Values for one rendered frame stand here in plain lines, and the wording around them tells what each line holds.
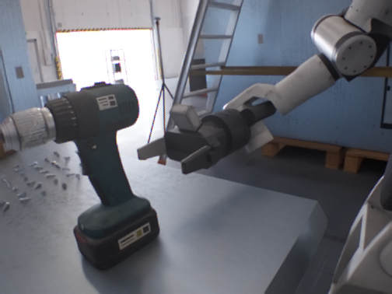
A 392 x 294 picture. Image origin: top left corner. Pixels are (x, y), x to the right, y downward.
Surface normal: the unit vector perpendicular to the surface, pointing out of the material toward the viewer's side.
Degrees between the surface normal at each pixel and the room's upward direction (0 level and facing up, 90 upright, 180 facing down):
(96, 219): 9
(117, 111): 91
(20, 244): 0
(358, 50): 114
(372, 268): 90
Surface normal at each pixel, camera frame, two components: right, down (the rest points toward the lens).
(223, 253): -0.08, -0.94
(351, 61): 0.03, 0.68
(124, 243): 0.74, 0.16
